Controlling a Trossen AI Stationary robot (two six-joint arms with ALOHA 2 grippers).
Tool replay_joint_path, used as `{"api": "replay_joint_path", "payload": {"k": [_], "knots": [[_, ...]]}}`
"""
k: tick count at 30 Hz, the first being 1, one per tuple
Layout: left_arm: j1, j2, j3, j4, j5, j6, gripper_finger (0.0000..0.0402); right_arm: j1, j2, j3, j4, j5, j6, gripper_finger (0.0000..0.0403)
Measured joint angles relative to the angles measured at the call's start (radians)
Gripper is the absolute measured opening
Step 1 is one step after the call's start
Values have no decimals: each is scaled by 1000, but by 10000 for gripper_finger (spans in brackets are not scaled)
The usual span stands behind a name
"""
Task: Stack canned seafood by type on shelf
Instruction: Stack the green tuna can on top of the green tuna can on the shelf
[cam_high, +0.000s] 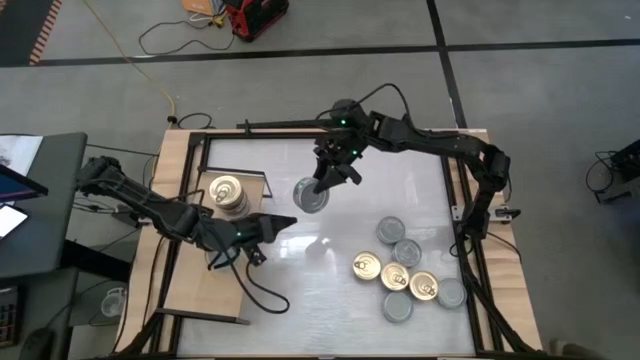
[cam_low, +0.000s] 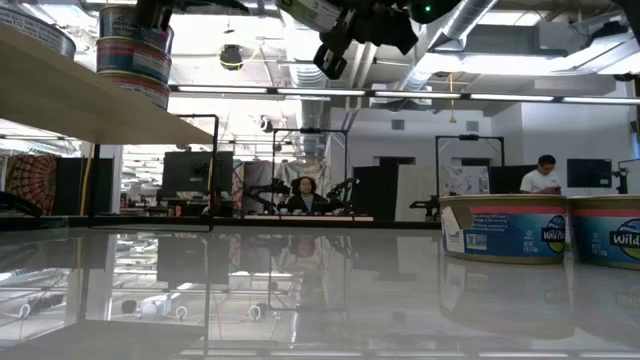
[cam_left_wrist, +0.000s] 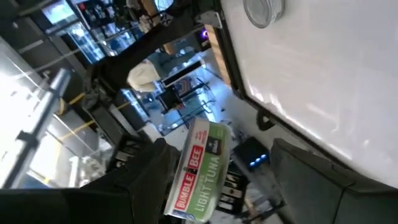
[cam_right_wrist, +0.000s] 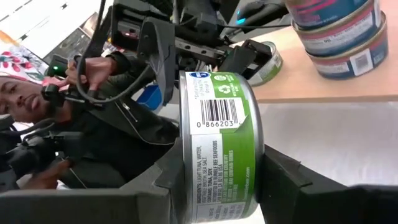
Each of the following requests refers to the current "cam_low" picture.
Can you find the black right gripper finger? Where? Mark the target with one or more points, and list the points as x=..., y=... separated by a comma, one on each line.
x=332, y=55

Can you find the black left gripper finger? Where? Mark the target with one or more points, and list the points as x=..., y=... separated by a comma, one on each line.
x=155, y=14

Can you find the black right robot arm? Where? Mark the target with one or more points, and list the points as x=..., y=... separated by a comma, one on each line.
x=435, y=10

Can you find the black background robot arm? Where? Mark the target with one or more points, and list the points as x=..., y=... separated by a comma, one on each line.
x=342, y=189
x=425, y=204
x=267, y=190

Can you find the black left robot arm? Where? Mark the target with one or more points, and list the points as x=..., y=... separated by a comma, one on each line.
x=15, y=202

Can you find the light wooden shelf board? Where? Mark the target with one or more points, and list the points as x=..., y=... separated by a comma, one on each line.
x=75, y=100

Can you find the linear ceiling light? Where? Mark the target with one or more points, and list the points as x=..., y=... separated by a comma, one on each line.
x=320, y=92
x=510, y=97
x=222, y=89
x=417, y=95
x=600, y=100

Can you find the grey draped cloth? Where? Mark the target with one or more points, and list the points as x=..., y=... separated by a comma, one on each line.
x=260, y=175

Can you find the black cabinet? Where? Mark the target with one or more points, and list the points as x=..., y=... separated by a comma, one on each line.
x=375, y=195

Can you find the person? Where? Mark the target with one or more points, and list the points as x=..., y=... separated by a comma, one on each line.
x=305, y=202
x=537, y=181

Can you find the white panel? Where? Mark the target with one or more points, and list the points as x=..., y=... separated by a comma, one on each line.
x=417, y=192

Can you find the black partition panel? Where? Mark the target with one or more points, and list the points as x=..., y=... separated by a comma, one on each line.
x=70, y=190

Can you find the red patterned tapestry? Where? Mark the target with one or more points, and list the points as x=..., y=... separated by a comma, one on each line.
x=32, y=180

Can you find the silver ribbed ventilation duct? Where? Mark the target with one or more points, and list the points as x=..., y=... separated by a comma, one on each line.
x=465, y=20
x=300, y=70

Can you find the black ceiling dome camera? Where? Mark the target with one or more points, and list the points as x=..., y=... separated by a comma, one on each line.
x=231, y=56
x=266, y=124

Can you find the black background rig frame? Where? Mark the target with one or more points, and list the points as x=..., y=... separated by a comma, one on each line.
x=470, y=137
x=310, y=130

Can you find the black metal shelf bracket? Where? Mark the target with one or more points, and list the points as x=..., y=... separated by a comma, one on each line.
x=215, y=170

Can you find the white wall poster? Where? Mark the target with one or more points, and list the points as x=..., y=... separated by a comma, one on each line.
x=470, y=181

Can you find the black wall monitor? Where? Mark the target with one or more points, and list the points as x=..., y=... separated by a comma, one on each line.
x=590, y=173

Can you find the black camera on stand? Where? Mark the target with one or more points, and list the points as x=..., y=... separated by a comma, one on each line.
x=621, y=179

